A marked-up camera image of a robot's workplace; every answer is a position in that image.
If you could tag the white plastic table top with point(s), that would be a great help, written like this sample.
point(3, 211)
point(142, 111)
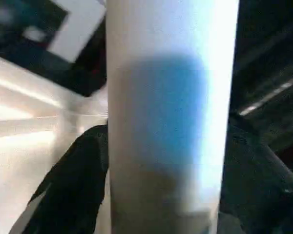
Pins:
point(27, 122)

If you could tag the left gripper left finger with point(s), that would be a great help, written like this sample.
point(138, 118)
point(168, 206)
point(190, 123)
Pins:
point(70, 185)

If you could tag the white plastic table leg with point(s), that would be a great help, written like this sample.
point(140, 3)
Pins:
point(171, 109)

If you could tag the white cabinet with glass doors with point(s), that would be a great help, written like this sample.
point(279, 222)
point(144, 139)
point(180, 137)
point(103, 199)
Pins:
point(80, 31)

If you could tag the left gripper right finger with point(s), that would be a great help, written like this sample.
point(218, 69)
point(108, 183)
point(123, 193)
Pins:
point(258, 190)

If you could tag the black mat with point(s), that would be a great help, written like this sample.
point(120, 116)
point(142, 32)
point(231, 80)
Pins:
point(271, 85)

